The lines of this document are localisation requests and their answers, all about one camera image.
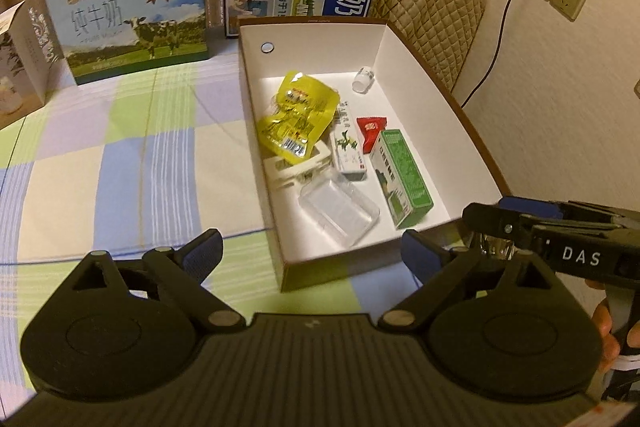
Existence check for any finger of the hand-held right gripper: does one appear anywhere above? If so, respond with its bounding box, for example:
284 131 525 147
499 196 623 224
461 202 532 249

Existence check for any clear plastic container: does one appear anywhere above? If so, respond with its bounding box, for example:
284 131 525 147
298 179 382 249

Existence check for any small white bottle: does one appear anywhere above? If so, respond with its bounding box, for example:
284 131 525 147
352 66 375 94

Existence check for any white medicine box green print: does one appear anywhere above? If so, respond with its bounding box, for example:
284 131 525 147
328 101 369 181

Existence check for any light blue cow milk carton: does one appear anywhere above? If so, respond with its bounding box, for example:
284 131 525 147
44 0 209 86

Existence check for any yellow snack packet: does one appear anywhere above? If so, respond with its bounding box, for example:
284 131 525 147
256 114 314 166
271 72 342 144

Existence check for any black power cable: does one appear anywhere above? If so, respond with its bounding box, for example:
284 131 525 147
459 0 537 108

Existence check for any beige patterned gift box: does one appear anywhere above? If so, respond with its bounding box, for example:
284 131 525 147
0 0 64 131

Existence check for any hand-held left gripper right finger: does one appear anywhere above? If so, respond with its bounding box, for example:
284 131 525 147
377 229 568 334

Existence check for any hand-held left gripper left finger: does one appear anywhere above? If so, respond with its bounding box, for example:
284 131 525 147
70 228 247 334

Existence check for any brown cardboard box white inside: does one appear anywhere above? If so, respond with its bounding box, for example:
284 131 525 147
236 18 512 294

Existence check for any red candy packet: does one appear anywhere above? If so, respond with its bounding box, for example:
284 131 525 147
356 115 390 154

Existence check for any person's right hand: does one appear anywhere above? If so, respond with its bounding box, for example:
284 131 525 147
584 279 623 364

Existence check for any beige quilted chair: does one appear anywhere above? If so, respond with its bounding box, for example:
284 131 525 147
367 0 489 106

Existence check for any cream plastic tray insert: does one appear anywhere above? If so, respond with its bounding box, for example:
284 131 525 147
264 142 334 194

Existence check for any checked pastel tablecloth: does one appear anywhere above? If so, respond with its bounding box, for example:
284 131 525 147
0 27 426 408

